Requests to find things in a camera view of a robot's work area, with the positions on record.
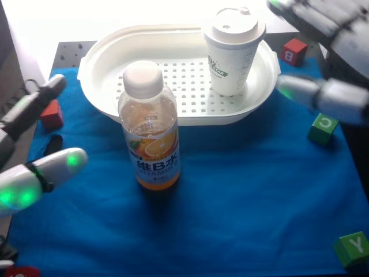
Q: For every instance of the orange vitamin drink bottle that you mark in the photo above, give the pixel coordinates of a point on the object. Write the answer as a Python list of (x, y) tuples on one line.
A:
[(152, 138)]

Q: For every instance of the red block letter B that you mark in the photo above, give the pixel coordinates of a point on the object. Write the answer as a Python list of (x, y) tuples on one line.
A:
[(293, 52)]

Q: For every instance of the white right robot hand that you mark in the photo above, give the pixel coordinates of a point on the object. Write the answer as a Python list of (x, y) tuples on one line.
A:
[(340, 101)]

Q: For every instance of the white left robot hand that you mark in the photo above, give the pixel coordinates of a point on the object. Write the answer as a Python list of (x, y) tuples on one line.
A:
[(20, 184)]

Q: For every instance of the red block number 6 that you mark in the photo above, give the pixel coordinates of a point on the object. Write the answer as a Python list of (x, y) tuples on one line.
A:
[(24, 271)]

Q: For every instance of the green block letter Y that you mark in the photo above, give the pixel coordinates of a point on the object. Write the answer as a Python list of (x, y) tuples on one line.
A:
[(353, 249)]

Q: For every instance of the plain red block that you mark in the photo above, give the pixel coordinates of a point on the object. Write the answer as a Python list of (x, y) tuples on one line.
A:
[(53, 116)]

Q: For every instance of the blue cloth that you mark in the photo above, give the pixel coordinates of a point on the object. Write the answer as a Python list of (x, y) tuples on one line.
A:
[(230, 202)]

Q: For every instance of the green block letter C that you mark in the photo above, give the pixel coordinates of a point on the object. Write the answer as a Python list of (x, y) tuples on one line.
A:
[(322, 130)]

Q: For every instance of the white paper cup with lid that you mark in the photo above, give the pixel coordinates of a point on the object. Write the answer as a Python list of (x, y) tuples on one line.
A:
[(230, 57)]

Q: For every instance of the white perforated tray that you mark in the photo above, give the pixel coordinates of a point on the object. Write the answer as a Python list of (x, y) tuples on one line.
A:
[(98, 66)]

